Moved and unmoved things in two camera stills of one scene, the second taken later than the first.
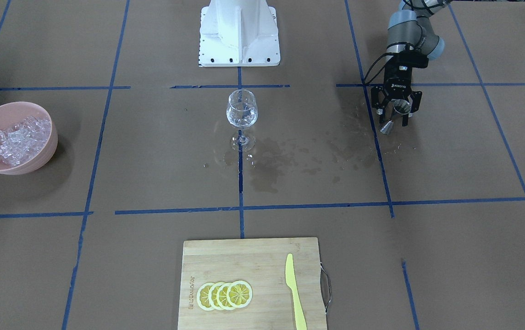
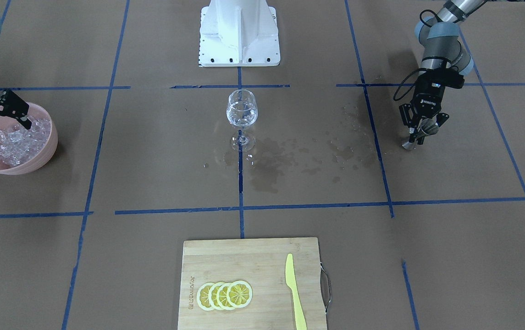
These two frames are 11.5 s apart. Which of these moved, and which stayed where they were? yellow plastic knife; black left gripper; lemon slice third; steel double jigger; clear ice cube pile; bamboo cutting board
Moved: black left gripper; steel double jigger
Stayed: lemon slice third; clear ice cube pile; bamboo cutting board; yellow plastic knife
